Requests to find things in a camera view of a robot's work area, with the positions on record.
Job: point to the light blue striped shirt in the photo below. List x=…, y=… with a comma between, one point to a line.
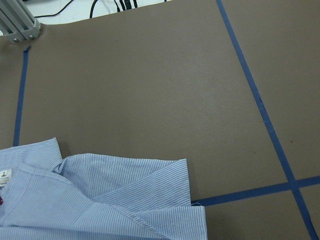
x=44, y=196

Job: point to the aluminium frame post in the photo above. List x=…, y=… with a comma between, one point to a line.
x=17, y=23

